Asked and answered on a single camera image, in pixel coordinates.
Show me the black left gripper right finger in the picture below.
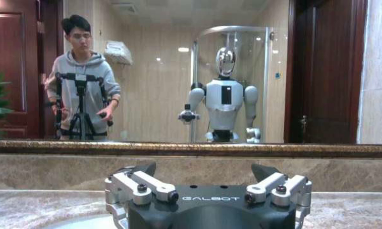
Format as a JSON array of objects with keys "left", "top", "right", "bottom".
[{"left": 246, "top": 163, "right": 314, "bottom": 229}]

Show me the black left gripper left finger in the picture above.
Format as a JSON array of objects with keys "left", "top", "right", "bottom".
[{"left": 104, "top": 162, "right": 179, "bottom": 229}]

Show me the white sink basin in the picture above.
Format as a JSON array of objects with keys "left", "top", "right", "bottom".
[{"left": 45, "top": 213, "right": 116, "bottom": 229}]

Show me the person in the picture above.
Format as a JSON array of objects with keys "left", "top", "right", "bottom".
[{"left": 44, "top": 14, "right": 121, "bottom": 141}]

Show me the gold brown mirror frame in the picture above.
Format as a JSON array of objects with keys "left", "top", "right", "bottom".
[{"left": 0, "top": 139, "right": 382, "bottom": 159}]

